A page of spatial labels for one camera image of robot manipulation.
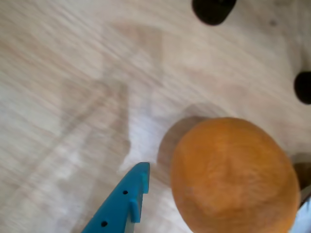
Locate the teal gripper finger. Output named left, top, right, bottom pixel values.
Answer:
left=81, top=162, right=151, bottom=233

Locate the large oval orange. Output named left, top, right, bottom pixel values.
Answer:
left=169, top=116, right=300, bottom=233

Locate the black tripod foot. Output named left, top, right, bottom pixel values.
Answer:
left=293, top=71, right=311, bottom=105
left=191, top=0, right=238, bottom=26

